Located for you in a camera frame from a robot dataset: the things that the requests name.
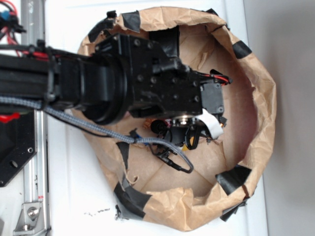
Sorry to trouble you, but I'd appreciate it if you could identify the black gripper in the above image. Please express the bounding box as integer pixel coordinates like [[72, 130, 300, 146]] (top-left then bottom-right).
[[150, 83, 226, 150]]

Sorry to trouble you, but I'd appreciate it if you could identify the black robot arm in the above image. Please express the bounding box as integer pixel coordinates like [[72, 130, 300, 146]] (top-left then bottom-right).
[[0, 33, 229, 149]]

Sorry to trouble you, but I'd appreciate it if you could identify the brown striped conch shell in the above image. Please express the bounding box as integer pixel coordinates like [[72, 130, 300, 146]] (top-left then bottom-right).
[[143, 118, 153, 129]]

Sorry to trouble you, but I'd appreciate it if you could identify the brown paper bag bowl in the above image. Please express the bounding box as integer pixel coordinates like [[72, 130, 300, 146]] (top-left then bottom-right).
[[79, 6, 277, 232]]

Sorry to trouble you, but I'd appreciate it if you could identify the white ribbon cable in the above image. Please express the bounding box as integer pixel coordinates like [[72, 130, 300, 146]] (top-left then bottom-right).
[[197, 108, 224, 137]]

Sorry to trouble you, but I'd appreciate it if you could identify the grey braided cable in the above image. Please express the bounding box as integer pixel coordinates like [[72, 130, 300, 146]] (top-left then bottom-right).
[[0, 95, 194, 174]]

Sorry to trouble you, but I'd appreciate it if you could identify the aluminium extrusion rail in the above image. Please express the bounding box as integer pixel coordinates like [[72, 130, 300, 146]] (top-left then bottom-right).
[[21, 0, 51, 236]]

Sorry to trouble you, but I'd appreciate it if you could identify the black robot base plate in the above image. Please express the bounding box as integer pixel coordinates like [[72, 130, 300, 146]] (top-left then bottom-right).
[[0, 112, 36, 187]]

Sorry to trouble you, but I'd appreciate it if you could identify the metal corner bracket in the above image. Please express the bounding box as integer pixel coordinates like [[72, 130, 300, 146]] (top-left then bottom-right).
[[13, 202, 45, 236]]

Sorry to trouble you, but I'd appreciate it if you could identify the red and black wire bundle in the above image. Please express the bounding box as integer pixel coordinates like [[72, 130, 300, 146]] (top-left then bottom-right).
[[0, 0, 27, 58]]

